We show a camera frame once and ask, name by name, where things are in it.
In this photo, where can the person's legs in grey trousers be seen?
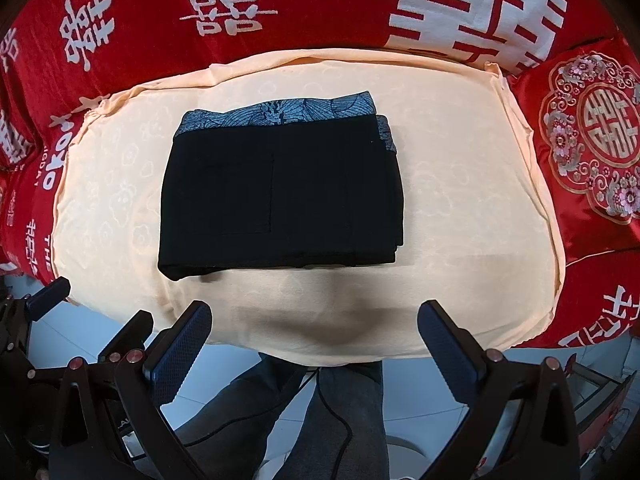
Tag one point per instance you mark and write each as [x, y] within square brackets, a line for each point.
[334, 412]

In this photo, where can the person's leg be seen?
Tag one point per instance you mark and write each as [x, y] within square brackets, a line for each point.
[250, 410]
[360, 410]

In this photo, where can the person's left leg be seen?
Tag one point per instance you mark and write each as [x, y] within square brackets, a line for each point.
[250, 410]

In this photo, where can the red printed blanket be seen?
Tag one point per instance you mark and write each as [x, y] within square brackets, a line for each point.
[310, 5]

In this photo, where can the person's right leg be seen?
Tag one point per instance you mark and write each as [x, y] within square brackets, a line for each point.
[360, 410]

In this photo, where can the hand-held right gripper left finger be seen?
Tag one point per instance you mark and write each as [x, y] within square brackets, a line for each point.
[180, 352]

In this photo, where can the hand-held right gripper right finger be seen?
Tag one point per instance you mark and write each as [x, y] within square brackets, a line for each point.
[450, 355]

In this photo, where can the red embroidered pillow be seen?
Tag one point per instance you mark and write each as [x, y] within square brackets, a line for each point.
[600, 125]

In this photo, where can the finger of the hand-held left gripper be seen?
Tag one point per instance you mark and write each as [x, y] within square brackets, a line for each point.
[50, 296]
[131, 330]

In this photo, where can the dark metal frame stand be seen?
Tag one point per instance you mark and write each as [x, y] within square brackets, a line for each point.
[597, 395]

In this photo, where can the white round object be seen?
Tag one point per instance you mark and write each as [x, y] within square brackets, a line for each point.
[404, 455]

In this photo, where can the black pants with patterned waistband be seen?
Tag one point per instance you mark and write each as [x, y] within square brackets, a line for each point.
[280, 185]

